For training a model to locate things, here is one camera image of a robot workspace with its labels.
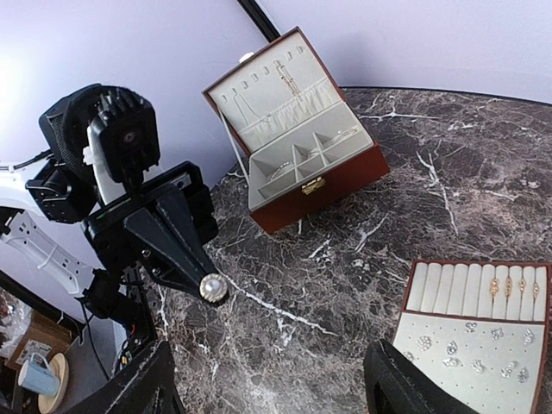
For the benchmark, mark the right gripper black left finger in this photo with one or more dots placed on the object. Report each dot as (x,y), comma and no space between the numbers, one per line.
(146,385)

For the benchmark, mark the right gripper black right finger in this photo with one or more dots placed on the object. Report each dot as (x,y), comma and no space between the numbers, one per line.
(395,385)

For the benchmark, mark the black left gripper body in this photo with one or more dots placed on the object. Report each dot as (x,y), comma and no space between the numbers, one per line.
(104,229)

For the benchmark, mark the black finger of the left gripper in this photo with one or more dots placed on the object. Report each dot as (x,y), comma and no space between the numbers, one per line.
(146,232)
(184,250)

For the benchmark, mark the small gold bead earring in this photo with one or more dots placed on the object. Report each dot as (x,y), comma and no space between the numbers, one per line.
(213,288)

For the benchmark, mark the brown ring earring tray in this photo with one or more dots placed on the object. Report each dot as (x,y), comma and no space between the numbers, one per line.
(478,330)

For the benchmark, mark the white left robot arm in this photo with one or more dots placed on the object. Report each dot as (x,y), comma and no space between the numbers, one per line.
(44,202)

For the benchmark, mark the brown wooden jewelry box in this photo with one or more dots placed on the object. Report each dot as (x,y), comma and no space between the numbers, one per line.
(305,146)

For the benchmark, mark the beige plate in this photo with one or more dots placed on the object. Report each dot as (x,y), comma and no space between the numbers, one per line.
(56,384)

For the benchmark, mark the light blue mug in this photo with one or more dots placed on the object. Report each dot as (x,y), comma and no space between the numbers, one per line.
(33,373)

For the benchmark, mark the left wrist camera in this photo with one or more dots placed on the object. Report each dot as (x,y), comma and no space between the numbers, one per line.
(123,143)

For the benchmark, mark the black left frame post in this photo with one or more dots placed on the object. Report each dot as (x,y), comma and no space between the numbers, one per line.
(260,19)

